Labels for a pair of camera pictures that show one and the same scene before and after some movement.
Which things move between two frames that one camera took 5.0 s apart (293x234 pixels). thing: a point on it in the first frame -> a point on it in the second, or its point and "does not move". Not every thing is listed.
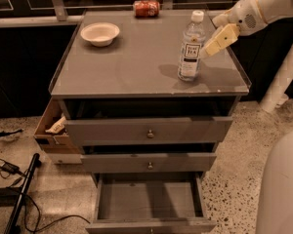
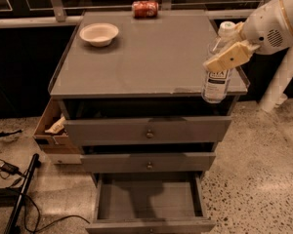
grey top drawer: [98, 122] does not move
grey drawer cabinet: [116, 78] does not move
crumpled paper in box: [58, 126] does not move
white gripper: [245, 18] -> [266, 27]
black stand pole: [11, 227] does not move
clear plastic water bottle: [191, 48] -> [215, 85]
